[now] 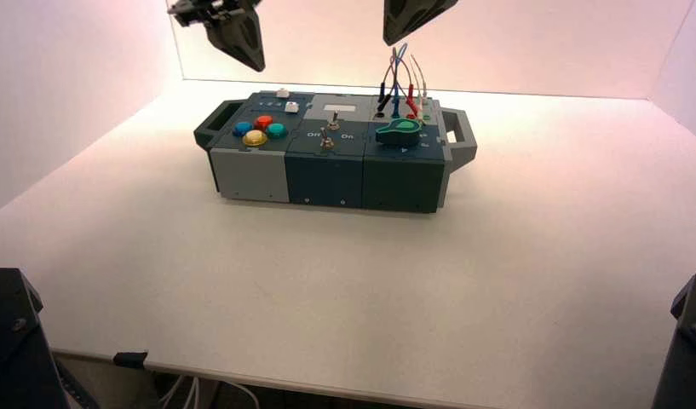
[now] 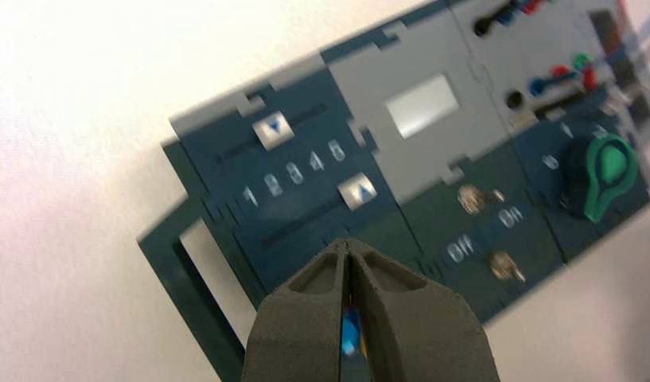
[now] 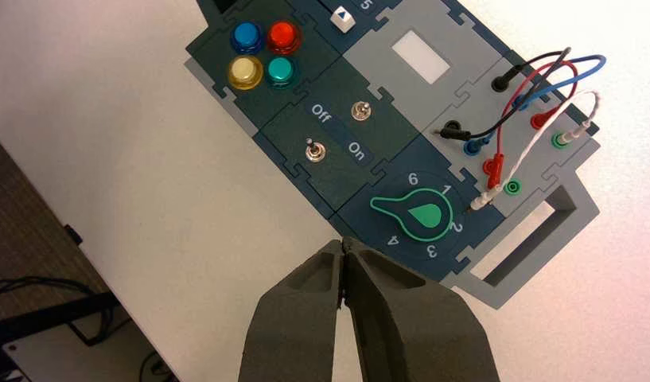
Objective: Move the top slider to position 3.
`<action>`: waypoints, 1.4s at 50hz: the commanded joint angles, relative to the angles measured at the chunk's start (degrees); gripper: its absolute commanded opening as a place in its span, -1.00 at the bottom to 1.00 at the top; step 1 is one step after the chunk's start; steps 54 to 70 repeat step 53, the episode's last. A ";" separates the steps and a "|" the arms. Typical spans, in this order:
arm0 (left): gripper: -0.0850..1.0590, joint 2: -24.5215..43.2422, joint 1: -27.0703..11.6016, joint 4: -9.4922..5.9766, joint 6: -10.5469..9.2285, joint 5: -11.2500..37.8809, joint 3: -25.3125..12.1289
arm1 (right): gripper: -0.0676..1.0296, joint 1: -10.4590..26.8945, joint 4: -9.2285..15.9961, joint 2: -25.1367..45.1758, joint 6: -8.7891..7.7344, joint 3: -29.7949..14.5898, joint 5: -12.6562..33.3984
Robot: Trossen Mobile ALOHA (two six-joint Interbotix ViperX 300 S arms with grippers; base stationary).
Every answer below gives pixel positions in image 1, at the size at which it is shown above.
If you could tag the blue push button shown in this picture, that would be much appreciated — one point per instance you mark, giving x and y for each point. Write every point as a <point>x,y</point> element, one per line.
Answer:
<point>242,129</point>

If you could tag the yellow push button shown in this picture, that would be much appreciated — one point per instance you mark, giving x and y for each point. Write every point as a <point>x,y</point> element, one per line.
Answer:
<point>255,138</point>

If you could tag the green push button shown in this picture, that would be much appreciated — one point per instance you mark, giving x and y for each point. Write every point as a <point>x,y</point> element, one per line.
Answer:
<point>277,130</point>

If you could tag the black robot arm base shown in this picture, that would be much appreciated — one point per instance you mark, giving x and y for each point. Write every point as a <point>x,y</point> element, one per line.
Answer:
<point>14,350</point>
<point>686,350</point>

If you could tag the red push button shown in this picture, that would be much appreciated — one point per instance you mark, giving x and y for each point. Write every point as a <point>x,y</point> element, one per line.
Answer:
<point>263,122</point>

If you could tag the black table clamp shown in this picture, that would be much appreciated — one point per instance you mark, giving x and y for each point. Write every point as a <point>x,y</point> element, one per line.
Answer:
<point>130,359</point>

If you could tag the white slider knob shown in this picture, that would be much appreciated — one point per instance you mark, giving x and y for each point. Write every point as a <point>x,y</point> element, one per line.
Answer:
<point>291,106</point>
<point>282,93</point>

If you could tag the green rotary knob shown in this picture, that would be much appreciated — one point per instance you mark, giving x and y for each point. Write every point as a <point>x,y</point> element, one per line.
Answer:
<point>398,132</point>

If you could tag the metal toggle switch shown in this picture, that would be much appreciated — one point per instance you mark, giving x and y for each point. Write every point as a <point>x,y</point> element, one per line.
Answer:
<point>334,120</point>
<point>326,140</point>

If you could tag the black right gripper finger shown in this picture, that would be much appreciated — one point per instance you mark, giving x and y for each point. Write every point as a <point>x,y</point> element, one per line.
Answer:
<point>429,8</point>
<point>395,17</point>

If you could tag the teal and grey control box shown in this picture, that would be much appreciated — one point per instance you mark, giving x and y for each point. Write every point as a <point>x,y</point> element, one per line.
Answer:
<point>325,169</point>

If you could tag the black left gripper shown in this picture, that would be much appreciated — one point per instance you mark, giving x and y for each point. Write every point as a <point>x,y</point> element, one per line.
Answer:
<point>201,8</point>

